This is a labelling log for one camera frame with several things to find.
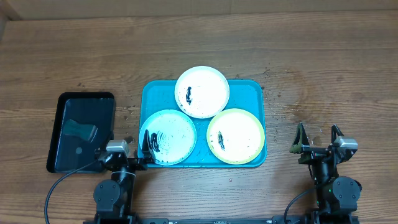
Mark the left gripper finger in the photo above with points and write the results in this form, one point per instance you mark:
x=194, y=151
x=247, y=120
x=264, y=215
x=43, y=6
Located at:
x=106, y=141
x=147, y=150

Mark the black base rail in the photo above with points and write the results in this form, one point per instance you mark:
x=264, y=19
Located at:
x=278, y=219

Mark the pink speckled plate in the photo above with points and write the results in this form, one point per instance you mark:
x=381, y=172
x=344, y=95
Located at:
x=202, y=92

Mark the black water basin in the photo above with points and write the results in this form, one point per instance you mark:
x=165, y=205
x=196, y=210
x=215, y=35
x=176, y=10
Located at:
x=67, y=153

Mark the green scrub sponge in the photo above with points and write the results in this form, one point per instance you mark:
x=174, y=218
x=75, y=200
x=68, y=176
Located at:
x=85, y=132

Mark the yellow-green speckled plate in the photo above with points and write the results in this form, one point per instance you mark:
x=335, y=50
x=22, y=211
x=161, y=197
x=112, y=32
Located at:
x=235, y=136

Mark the teal plastic tray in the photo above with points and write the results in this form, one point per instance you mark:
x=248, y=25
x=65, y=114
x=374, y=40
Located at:
x=158, y=95

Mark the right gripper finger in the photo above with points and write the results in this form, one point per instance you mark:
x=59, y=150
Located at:
x=301, y=142
x=335, y=132

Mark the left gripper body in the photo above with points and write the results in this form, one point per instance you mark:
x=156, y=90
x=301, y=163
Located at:
x=134, y=164

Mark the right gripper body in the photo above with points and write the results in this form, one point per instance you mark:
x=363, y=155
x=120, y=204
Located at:
x=313, y=155

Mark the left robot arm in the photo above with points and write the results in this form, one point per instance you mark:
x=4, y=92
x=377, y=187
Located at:
x=114, y=196

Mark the light blue speckled plate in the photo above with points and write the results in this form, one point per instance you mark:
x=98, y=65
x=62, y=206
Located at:
x=172, y=137

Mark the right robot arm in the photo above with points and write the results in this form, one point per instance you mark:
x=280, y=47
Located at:
x=337, y=196

